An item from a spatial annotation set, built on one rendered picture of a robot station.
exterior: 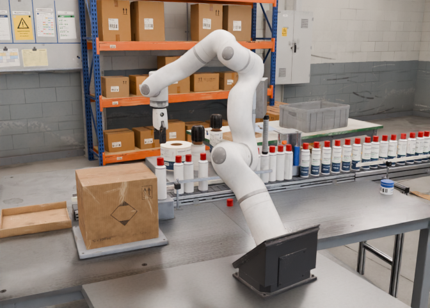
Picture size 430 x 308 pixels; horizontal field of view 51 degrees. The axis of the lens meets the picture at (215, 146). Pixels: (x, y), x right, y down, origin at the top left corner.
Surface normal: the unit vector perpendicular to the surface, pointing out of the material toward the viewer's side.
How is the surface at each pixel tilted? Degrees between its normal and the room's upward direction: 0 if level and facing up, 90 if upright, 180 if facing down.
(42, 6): 90
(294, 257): 90
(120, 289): 0
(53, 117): 90
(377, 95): 90
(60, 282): 0
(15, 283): 0
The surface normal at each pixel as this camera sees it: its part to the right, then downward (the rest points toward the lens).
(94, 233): 0.40, 0.22
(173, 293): 0.00, -0.97
